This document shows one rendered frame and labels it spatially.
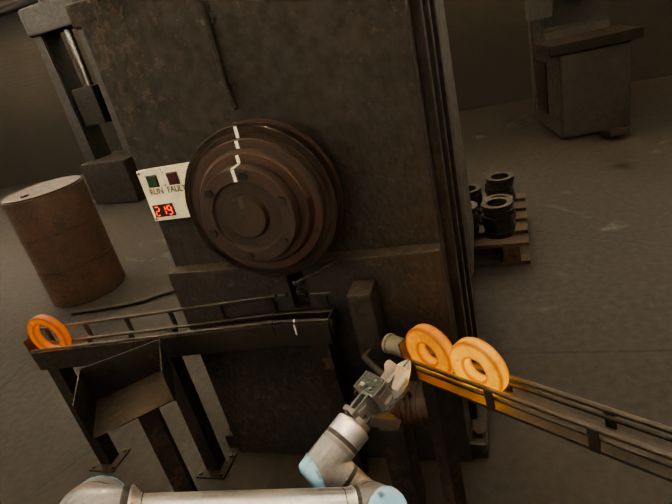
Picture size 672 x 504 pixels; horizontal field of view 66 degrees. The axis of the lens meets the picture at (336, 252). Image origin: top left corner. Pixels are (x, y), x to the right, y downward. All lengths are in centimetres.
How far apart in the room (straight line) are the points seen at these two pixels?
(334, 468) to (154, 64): 123
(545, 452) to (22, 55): 963
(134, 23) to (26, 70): 867
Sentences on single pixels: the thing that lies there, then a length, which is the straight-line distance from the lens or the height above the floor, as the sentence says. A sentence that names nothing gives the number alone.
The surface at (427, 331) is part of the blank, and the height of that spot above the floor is 78.
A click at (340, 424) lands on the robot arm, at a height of 71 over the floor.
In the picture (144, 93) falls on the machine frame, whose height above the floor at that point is 147.
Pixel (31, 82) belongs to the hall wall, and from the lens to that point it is 1037.
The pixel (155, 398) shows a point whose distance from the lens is 179.
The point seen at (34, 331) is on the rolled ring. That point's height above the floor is 70.
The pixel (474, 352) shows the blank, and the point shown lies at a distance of 128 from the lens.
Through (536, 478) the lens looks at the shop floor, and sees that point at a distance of 205.
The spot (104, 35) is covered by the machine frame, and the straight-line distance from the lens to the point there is 180.
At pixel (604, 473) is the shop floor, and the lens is 208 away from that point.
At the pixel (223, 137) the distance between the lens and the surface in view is 149.
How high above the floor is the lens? 156
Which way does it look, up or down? 24 degrees down
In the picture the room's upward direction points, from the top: 14 degrees counter-clockwise
